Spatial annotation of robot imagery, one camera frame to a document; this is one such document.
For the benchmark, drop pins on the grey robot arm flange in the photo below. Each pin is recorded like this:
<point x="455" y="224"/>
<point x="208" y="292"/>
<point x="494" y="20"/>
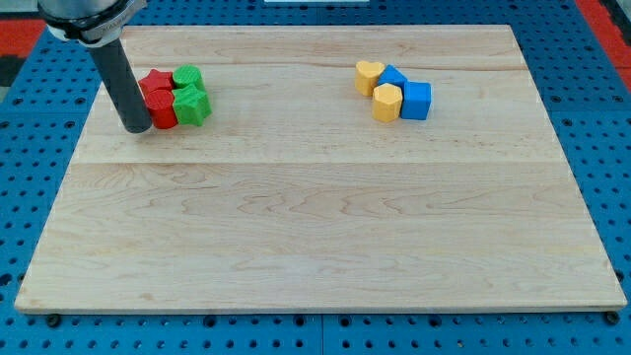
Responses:
<point x="93" y="23"/>

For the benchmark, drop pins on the blue cube block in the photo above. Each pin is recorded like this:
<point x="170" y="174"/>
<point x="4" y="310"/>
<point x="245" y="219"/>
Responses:
<point x="417" y="100"/>

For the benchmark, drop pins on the blue triangle block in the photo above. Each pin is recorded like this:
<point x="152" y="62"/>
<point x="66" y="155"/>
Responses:
<point x="392" y="75"/>

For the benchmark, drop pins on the light wooden board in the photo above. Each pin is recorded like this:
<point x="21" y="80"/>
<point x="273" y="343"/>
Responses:
<point x="292" y="199"/>

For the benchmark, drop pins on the yellow hexagon block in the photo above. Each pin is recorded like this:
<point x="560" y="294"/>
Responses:
<point x="387" y="102"/>

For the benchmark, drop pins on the yellow heart block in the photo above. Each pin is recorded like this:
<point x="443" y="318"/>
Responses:
<point x="367" y="75"/>

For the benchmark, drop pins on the green star block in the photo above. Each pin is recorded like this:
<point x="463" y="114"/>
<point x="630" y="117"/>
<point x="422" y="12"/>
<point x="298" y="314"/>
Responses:
<point x="191" y="105"/>

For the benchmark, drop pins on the green cylinder block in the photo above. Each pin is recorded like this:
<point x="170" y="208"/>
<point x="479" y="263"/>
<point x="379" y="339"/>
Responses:
<point x="188" y="77"/>

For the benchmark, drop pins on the red cylinder block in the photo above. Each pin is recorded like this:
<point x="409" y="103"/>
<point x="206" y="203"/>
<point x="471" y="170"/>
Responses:
<point x="160" y="106"/>

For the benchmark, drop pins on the red star block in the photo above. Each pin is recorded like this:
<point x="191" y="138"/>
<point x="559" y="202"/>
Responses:
<point x="156" y="80"/>

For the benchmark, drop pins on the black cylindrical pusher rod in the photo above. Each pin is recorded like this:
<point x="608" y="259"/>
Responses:
<point x="121" y="85"/>

